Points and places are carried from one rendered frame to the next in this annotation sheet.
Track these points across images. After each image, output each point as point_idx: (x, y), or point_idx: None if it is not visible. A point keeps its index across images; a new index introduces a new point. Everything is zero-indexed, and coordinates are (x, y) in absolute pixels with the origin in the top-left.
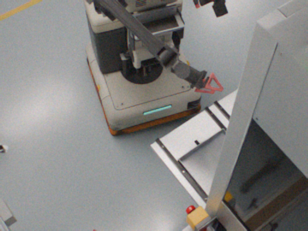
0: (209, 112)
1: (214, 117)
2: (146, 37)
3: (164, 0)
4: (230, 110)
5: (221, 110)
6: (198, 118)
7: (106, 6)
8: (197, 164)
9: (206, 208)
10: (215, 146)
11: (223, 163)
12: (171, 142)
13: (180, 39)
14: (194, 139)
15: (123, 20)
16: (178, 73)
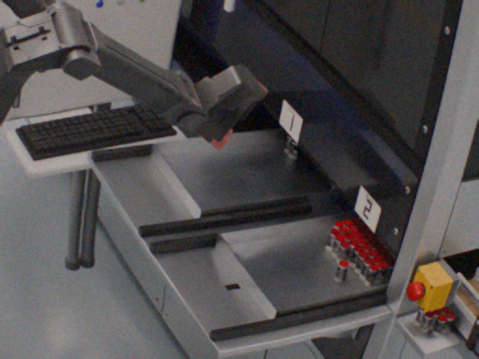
0: (166, 244)
1: (182, 241)
2: (166, 75)
3: None
4: (166, 221)
5: (168, 227)
6: (169, 268)
7: (112, 53)
8: (286, 298)
9: (414, 272)
10: (250, 264)
11: (476, 69)
12: (221, 321)
13: None
14: (223, 288)
15: (136, 64)
16: (251, 84)
